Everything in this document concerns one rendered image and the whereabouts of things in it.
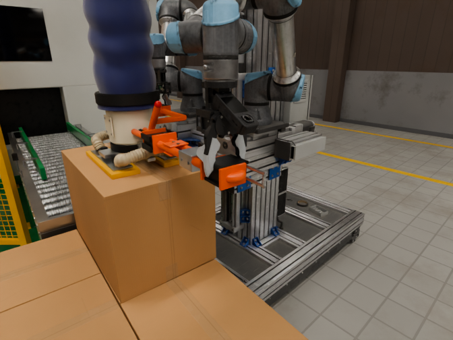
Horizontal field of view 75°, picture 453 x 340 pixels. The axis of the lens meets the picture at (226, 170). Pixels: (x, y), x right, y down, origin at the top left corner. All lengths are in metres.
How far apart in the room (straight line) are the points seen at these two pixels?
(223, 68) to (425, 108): 6.12
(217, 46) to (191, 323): 0.80
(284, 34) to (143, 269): 0.95
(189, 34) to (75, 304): 0.93
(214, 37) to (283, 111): 1.20
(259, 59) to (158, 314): 1.21
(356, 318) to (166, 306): 1.15
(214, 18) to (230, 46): 0.06
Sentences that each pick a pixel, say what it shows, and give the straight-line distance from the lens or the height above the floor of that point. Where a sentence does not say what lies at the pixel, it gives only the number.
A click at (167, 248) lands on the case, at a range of 1.11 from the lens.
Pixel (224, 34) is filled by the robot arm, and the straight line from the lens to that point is 0.64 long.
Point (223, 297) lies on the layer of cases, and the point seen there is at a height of 0.54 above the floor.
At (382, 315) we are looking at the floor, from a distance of 2.01.
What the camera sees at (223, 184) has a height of 1.06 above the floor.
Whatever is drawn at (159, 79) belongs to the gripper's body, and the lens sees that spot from 1.50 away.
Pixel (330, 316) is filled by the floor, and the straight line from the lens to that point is 1.90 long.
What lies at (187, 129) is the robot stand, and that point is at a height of 0.95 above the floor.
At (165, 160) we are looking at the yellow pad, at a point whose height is 0.96.
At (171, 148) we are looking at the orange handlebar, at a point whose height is 1.08.
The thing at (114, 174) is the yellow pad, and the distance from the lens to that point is 1.05.
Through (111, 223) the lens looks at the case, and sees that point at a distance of 0.98.
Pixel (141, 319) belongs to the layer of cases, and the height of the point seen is 0.54.
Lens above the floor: 1.32
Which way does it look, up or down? 20 degrees down
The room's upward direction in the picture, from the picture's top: straight up
